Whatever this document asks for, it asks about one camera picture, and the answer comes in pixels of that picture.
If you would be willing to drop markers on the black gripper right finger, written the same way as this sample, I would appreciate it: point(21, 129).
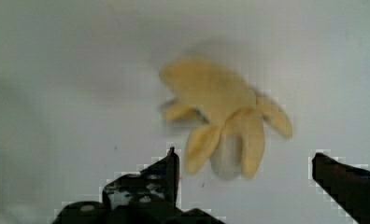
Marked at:
point(347, 185)

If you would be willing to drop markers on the peeled plush banana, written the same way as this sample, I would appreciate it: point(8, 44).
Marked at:
point(231, 108)

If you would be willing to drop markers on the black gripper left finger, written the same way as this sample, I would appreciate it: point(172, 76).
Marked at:
point(160, 179)

